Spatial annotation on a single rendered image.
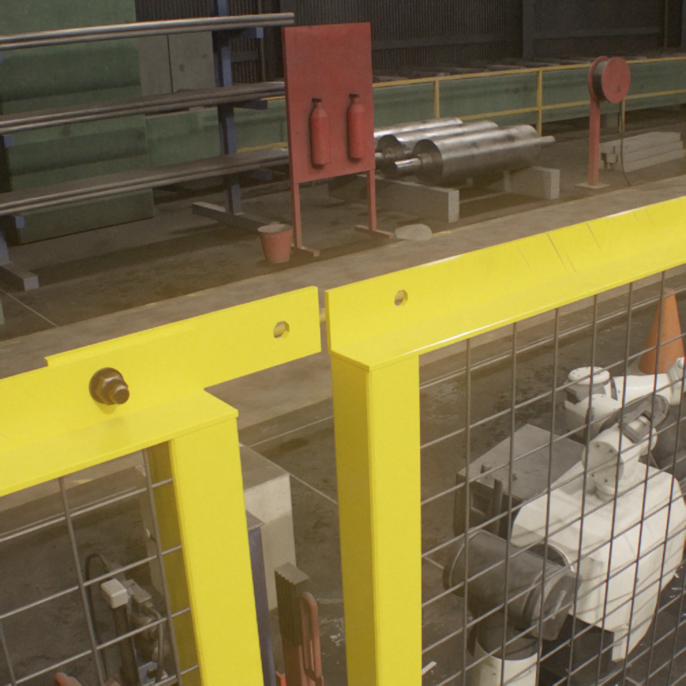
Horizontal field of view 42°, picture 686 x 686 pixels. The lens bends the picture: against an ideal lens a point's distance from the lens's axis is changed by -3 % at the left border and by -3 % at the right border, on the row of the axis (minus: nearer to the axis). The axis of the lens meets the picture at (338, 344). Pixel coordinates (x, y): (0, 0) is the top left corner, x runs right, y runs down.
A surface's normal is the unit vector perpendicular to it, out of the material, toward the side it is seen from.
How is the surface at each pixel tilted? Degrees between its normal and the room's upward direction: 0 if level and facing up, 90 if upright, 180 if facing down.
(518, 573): 28
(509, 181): 90
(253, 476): 0
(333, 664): 0
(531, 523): 43
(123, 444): 0
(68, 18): 90
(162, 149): 90
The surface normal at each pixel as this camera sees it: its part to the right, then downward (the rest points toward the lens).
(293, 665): -0.79, 0.25
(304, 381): -0.04, -0.94
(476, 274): 0.61, 0.26
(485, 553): -0.22, -0.76
